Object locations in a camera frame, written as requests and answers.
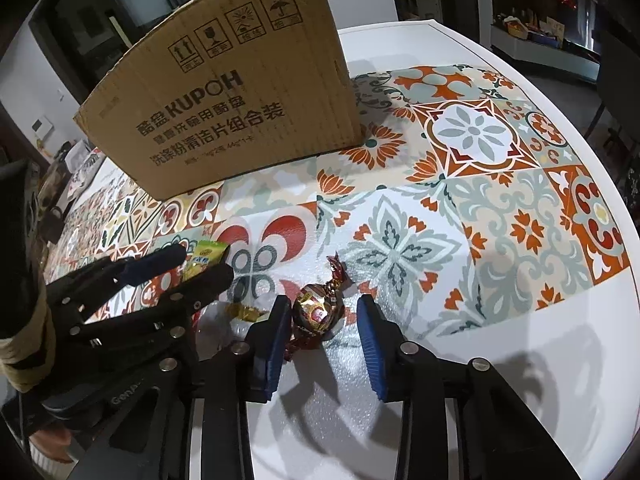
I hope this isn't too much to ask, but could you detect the round red gold candy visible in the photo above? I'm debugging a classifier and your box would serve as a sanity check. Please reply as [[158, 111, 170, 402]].
[[284, 254, 349, 364]]

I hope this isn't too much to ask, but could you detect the gold candy wrapper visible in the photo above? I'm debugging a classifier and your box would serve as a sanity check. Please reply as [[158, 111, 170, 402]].
[[226, 302, 271, 322]]

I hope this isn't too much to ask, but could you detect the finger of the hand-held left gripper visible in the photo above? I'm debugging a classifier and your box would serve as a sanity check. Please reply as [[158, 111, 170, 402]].
[[72, 263, 235, 357], [46, 244, 189, 312]]

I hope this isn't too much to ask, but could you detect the patterned tile table runner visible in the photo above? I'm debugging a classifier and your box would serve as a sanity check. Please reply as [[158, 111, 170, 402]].
[[42, 62, 632, 332]]

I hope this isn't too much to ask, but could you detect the yellow green candy packet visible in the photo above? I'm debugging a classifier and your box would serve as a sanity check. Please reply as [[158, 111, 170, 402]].
[[181, 240, 229, 281]]

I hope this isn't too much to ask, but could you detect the patterned tissue pouch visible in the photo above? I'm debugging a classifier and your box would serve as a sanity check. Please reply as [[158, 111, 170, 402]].
[[67, 147, 108, 202]]

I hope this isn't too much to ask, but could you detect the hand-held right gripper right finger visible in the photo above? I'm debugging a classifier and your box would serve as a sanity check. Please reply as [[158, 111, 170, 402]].
[[357, 293, 596, 480]]

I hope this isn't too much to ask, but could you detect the person's left forearm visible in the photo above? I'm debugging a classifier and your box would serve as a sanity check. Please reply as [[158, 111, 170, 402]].
[[0, 160, 58, 396]]

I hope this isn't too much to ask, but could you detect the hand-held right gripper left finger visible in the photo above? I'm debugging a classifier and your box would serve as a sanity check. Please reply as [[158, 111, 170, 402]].
[[67, 294, 294, 480]]

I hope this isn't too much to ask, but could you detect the brown cardboard box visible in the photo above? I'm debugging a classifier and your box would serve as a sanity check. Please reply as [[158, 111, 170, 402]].
[[73, 0, 369, 201]]

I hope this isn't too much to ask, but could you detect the white low cabinet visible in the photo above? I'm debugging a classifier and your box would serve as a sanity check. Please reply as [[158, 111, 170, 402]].
[[489, 9, 602, 82]]

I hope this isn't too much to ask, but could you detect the dark dining chair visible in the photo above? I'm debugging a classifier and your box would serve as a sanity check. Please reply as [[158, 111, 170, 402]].
[[584, 29, 640, 137]]

